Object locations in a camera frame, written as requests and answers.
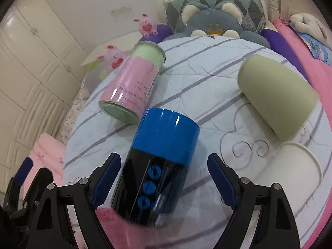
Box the white striped round quilt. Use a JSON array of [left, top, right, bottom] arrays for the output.
[[63, 37, 331, 248]]

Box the wall socket panel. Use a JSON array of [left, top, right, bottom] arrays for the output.
[[110, 5, 133, 21]]

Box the pink pig toy front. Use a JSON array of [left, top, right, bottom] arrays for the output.
[[96, 45, 127, 71]]

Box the pink green lying can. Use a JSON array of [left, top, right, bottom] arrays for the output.
[[99, 41, 166, 124]]

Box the pink pig toy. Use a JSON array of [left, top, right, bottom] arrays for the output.
[[96, 45, 127, 71], [134, 13, 158, 38]]

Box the olive green paper cup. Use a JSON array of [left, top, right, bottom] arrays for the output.
[[237, 55, 319, 142]]

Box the light pink folded blanket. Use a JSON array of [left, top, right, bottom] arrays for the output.
[[23, 133, 66, 198]]

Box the cream wooden headboard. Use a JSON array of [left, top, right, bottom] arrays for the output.
[[269, 0, 317, 23]]

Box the blue and black cup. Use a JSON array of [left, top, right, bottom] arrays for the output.
[[111, 108, 200, 228]]

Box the heart patterned white sheet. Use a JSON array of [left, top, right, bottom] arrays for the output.
[[56, 80, 90, 146]]

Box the white dog plush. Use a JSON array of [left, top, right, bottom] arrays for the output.
[[290, 13, 331, 48]]

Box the grey sun cushion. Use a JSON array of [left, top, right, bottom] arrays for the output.
[[84, 61, 109, 94]]

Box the white paper cup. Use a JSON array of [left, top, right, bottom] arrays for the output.
[[254, 141, 322, 213]]

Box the pink pig toy rear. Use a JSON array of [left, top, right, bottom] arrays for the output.
[[134, 13, 158, 38]]

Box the blue cartoon pillow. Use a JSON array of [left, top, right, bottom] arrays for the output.
[[289, 24, 332, 66]]

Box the triangle patterned pillow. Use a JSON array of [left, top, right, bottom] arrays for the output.
[[160, 0, 267, 34]]

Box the grey bear plush pillow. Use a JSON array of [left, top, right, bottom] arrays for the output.
[[165, 2, 271, 48]]

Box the white wardrobe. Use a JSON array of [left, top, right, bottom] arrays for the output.
[[1, 0, 87, 192]]

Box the purple pillow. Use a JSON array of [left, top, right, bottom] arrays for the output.
[[261, 29, 310, 83]]

